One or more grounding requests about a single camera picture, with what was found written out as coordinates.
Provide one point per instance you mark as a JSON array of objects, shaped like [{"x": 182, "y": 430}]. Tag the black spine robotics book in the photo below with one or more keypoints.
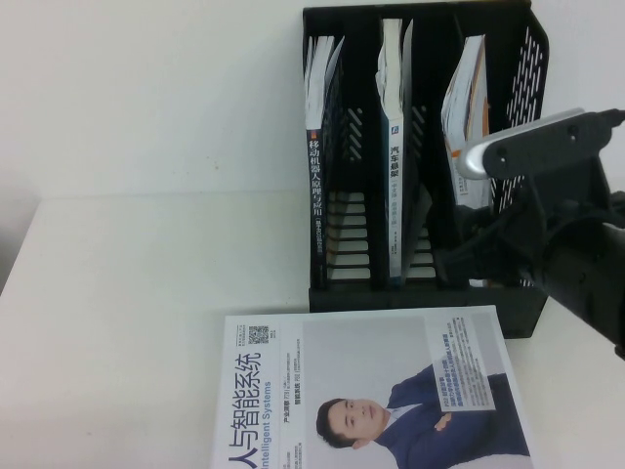
[{"x": 316, "y": 195}]

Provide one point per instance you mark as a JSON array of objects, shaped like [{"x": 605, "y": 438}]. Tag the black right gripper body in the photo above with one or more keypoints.
[{"x": 520, "y": 254}]

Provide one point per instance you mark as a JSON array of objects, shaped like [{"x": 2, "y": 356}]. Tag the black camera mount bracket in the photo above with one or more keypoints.
[{"x": 566, "y": 190}]

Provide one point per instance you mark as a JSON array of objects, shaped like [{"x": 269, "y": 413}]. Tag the teal cover car book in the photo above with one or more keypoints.
[{"x": 393, "y": 146}]

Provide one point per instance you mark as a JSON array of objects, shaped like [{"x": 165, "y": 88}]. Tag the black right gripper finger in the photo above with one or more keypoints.
[
  {"x": 464, "y": 268},
  {"x": 473, "y": 242}
]

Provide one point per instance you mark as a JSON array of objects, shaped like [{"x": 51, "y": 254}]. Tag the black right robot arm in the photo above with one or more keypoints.
[{"x": 591, "y": 273}]

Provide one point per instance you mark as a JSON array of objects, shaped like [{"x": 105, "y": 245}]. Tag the white orange ROS2 book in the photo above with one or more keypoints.
[{"x": 469, "y": 98}]

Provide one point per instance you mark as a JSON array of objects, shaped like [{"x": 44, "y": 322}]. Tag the black plastic book stand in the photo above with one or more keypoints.
[{"x": 342, "y": 303}]

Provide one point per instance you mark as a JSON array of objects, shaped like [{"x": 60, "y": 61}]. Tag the magazine with man portrait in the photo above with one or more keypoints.
[{"x": 303, "y": 391}]

